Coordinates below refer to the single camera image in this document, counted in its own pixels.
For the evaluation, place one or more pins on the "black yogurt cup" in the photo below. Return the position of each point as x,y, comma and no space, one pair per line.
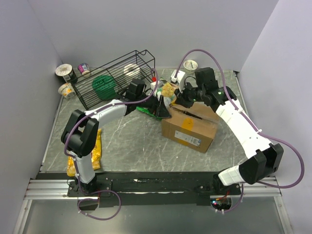
66,71

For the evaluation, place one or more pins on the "purple yogurt cup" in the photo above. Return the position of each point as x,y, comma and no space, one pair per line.
84,69

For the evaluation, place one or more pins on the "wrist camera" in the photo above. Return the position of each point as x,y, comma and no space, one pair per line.
178,78
156,84

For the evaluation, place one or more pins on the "yellow Lays chips bag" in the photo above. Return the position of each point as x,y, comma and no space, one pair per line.
95,157

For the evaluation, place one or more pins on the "white yogurt cup back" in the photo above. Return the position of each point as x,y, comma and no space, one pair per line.
190,66

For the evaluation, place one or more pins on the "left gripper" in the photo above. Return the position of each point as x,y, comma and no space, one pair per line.
158,107

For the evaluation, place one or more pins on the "brown cardboard express box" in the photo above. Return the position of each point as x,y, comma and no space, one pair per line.
193,127

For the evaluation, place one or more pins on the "black wire rack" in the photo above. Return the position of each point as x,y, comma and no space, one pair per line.
83,87

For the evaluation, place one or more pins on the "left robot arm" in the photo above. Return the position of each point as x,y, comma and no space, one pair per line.
80,133

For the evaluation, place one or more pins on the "white tape roll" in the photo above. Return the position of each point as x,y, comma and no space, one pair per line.
131,71

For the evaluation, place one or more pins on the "green Chuba cassava chips bag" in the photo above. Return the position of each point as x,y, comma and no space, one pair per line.
167,90

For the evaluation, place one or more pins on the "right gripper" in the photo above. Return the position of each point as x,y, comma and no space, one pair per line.
181,98

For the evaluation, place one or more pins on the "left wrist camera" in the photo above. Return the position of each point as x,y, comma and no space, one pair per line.
156,84

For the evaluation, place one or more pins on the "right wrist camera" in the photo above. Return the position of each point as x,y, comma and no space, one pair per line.
178,78

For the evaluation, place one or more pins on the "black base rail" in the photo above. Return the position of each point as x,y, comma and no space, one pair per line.
153,188

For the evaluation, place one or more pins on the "orange white yogurt cup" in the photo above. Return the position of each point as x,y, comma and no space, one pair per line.
67,91

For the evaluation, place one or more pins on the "green round lid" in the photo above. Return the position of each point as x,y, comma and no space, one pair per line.
104,87

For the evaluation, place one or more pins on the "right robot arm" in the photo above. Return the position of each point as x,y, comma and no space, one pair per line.
263,157

